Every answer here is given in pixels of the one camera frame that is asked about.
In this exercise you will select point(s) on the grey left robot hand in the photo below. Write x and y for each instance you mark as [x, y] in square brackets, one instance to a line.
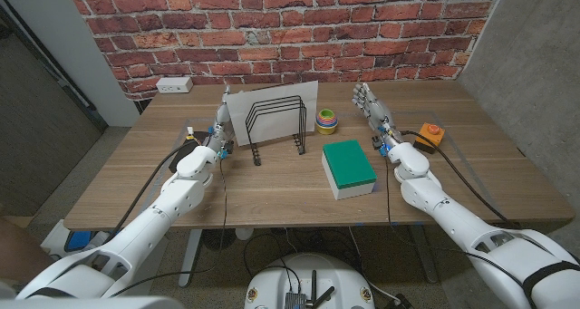
[219, 132]

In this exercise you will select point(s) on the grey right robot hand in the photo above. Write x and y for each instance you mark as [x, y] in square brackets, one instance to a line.
[376, 112]

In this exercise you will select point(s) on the white paper file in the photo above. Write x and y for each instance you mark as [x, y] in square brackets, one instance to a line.
[272, 96]

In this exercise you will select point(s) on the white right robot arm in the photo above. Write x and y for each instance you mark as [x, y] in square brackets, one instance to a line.
[453, 218]

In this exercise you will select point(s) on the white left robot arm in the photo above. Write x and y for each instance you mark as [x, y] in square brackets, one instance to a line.
[149, 218]

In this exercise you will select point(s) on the colourful tape roll stack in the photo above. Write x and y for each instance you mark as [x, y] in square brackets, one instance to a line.
[326, 121]

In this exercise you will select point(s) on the green-topped white box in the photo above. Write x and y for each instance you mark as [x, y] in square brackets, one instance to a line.
[348, 164]

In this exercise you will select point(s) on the white power outlet box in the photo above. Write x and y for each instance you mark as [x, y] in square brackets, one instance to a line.
[174, 85]

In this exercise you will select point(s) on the orange emergency stop button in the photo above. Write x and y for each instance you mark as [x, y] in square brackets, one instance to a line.
[430, 134]

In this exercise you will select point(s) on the brick print backdrop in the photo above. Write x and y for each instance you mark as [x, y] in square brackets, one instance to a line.
[181, 28]

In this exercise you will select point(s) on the white table leg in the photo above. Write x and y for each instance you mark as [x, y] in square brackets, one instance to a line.
[189, 259]

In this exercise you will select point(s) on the grey table leg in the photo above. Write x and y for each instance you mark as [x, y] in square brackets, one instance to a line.
[423, 254]

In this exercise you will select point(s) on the white robot torso base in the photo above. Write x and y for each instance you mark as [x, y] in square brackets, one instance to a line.
[272, 282]

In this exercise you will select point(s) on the blue floor object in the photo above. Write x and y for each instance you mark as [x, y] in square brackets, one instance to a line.
[78, 241]

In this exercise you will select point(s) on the black antenna device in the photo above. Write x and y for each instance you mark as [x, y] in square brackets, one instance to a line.
[296, 300]

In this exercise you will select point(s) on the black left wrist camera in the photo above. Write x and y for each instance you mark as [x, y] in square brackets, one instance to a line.
[228, 148]

